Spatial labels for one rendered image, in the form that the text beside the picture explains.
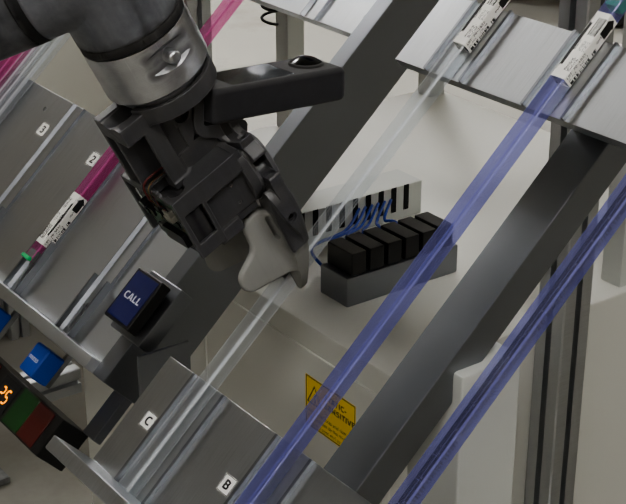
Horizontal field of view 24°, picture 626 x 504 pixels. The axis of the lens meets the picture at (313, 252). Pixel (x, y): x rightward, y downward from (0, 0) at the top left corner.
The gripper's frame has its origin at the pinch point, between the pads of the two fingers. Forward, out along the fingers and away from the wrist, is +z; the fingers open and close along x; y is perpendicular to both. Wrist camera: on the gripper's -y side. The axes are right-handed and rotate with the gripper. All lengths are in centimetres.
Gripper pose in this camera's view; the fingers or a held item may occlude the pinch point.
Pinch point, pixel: (295, 263)
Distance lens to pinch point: 110.8
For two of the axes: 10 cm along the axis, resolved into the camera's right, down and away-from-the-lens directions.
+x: 5.9, 3.3, -7.3
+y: -7.2, 6.3, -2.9
